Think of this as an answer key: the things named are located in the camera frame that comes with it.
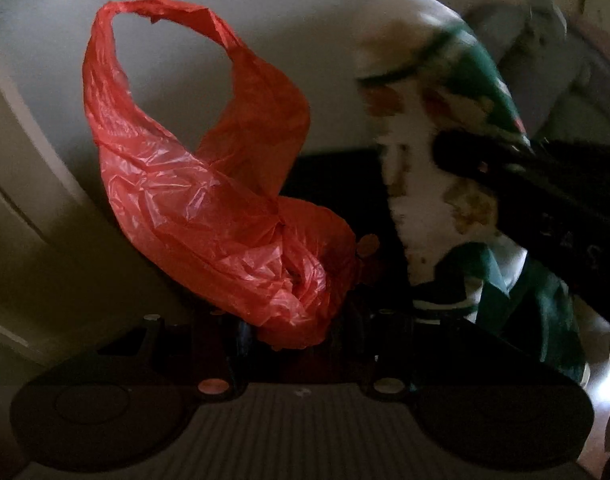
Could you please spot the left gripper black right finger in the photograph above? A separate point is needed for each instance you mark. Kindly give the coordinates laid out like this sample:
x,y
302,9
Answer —
x,y
473,396

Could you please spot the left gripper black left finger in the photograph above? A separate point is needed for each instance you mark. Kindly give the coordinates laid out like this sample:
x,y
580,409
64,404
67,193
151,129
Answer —
x,y
128,398

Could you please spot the red plastic bag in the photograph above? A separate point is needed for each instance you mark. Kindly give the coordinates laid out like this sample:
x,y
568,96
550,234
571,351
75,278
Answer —
x,y
214,218

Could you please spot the white green snack wrapper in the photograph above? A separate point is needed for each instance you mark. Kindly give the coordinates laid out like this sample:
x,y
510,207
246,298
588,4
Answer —
x,y
451,137

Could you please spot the beige door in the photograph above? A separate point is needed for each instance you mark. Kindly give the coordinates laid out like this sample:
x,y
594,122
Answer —
x,y
51,239

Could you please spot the purple grey backpack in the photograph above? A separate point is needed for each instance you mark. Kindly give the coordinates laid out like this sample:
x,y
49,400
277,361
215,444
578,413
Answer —
x,y
558,78

